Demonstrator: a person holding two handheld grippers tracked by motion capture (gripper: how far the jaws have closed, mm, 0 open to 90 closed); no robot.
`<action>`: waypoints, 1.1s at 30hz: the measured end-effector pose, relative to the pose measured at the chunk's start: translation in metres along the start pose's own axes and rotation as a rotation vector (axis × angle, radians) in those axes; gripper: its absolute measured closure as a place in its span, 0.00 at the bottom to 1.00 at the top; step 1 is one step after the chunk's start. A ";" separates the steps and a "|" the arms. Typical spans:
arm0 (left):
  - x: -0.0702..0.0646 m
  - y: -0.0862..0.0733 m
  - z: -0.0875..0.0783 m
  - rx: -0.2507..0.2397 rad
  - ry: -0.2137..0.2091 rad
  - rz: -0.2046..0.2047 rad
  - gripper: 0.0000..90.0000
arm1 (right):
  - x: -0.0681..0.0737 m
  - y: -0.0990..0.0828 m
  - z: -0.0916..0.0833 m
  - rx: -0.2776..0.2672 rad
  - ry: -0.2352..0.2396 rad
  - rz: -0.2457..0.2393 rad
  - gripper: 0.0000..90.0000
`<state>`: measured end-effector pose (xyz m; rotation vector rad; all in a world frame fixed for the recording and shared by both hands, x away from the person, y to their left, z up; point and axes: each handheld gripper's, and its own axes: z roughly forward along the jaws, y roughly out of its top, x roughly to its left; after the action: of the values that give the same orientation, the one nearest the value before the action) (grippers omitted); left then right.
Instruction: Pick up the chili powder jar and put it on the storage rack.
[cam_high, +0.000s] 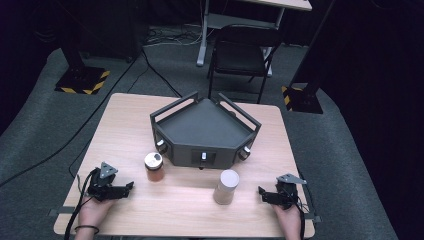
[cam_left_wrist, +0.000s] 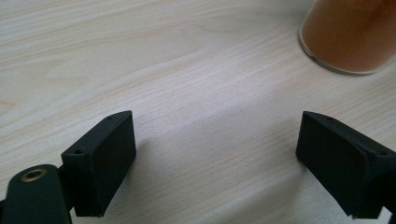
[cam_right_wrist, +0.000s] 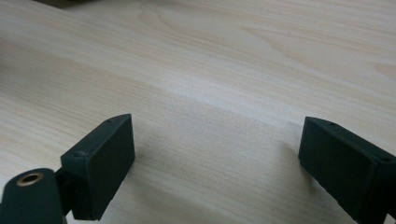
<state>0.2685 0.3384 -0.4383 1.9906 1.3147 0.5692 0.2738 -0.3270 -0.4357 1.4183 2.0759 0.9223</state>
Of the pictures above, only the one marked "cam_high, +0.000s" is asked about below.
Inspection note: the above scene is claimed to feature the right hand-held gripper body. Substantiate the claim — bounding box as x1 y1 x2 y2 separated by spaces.
271 173 308 211

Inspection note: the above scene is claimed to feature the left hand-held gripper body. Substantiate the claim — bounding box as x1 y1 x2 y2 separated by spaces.
87 161 120 202

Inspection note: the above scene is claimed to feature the glass spice jar metal lid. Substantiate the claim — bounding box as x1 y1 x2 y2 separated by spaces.
143 151 166 183

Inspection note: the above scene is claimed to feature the white lidded jar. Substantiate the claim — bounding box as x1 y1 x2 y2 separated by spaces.
213 169 240 205

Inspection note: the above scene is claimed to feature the person's right hand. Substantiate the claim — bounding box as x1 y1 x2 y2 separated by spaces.
271 203 303 233

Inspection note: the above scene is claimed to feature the person's left hand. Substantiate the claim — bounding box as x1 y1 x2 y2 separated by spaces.
78 196 116 228

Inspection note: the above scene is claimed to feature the black wrist band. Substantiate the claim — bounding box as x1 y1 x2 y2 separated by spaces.
73 224 101 235

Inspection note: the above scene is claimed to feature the black stand striped base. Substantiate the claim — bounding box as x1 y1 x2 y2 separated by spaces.
281 0 338 115
54 0 111 96

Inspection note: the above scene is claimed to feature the black folding chair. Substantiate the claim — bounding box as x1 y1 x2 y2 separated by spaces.
207 23 283 104

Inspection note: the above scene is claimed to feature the black cabinet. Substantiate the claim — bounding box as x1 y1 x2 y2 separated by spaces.
79 0 145 63

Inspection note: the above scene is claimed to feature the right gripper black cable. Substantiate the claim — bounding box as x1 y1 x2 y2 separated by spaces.
293 189 310 240

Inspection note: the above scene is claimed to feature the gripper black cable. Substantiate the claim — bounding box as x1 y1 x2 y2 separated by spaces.
63 168 98 240
293 189 310 240

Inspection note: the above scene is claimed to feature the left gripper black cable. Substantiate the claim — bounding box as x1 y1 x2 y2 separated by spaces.
63 168 98 240

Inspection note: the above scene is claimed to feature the long black floor cable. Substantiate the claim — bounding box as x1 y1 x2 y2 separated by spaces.
0 58 149 188

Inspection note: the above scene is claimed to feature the bundle of floor cables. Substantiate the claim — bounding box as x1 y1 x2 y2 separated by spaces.
145 25 208 48

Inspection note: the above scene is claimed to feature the white metal frame desk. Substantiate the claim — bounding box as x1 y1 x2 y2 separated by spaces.
196 0 314 68

